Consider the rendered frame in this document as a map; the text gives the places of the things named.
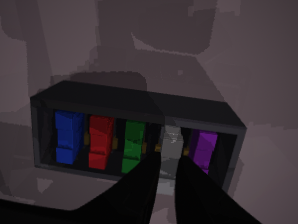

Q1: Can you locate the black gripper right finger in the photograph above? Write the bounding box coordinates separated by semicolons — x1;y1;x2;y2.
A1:
174;155;261;224

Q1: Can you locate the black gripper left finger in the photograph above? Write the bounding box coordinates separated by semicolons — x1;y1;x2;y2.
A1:
0;151;161;224

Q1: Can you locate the green fuse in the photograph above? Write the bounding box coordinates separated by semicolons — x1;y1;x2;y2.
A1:
121;119;146;173

